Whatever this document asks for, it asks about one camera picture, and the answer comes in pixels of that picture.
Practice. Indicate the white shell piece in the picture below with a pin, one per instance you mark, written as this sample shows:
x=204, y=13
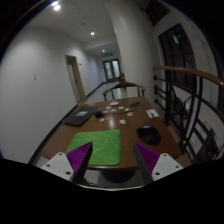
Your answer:
x=122, y=121

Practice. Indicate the green mouse pad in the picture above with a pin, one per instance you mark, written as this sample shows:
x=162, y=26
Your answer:
x=106, y=146

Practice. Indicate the black computer mouse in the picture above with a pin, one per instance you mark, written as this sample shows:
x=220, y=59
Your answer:
x=149, y=134

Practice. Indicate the wooden chair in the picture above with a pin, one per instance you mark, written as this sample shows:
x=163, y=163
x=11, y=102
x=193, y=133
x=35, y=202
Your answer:
x=124, y=85

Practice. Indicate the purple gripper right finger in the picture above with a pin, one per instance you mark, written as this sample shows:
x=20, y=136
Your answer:
x=154, y=166

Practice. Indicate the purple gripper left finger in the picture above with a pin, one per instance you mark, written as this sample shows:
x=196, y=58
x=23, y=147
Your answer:
x=70, y=166

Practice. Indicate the small black box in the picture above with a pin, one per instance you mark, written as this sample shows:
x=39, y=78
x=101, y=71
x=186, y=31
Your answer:
x=98, y=114

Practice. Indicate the dark grey laptop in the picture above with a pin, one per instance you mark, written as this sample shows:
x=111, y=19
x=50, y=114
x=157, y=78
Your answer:
x=81, y=116

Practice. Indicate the green exit sign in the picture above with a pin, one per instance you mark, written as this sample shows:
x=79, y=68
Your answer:
x=108, y=54

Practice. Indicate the wooden handrail with metal railing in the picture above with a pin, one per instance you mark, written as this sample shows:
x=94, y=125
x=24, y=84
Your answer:
x=183, y=95

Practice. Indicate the glass double door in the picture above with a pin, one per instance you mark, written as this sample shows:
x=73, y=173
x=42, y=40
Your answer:
x=112, y=69

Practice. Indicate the white paper card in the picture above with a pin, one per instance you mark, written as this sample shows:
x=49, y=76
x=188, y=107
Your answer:
x=152, y=113

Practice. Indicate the beige side door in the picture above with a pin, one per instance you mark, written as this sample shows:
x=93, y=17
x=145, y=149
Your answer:
x=75, y=78

